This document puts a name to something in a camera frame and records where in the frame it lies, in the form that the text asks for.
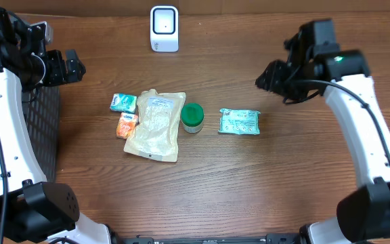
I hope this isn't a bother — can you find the green lid jar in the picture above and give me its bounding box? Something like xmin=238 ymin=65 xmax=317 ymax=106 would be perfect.
xmin=181 ymin=103 xmax=204 ymax=134

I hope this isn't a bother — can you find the beige pouch bag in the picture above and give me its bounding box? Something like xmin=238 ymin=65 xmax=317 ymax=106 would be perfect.
xmin=124 ymin=89 xmax=186 ymax=163

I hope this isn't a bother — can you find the orange tissue packet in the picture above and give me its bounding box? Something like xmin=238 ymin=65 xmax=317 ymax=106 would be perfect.
xmin=116 ymin=113 xmax=139 ymax=139

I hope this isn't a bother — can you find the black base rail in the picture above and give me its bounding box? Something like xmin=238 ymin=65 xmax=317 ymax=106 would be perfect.
xmin=122 ymin=233 xmax=307 ymax=244

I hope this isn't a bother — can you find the grey plastic basket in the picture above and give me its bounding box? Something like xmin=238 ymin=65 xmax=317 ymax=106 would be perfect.
xmin=22 ymin=87 xmax=60 ymax=182

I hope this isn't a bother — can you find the white barcode scanner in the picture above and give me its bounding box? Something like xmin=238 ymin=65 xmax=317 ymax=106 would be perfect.
xmin=150 ymin=5 xmax=179 ymax=52

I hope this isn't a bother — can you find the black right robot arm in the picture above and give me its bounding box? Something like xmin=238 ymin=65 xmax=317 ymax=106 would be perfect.
xmin=255 ymin=19 xmax=390 ymax=244

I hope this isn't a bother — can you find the teal wipes packet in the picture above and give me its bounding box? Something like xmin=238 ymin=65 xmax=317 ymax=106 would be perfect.
xmin=218 ymin=108 xmax=261 ymax=135

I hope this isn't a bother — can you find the green tissue packet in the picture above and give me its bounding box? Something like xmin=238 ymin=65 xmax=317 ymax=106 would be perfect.
xmin=110 ymin=94 xmax=137 ymax=114

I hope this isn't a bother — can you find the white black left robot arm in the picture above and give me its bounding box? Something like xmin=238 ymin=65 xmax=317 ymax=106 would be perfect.
xmin=0 ymin=7 xmax=119 ymax=243

